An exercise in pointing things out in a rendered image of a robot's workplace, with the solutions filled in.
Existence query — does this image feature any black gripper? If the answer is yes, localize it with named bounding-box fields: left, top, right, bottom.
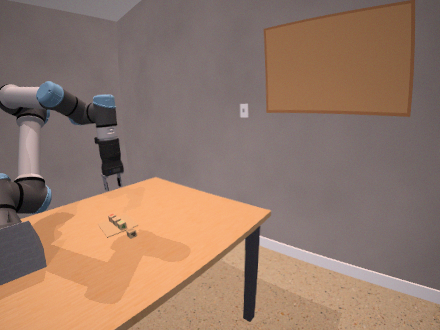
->
left=94, top=126, right=124, bottom=191

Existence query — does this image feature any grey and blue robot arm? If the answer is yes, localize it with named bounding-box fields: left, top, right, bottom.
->
left=0, top=81, right=117, bottom=229

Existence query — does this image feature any beige block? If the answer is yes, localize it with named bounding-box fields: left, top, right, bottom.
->
left=117, top=220, right=127, bottom=230
left=126, top=227, right=137, bottom=239
left=108, top=213, right=116, bottom=223
left=112, top=217, right=121, bottom=227

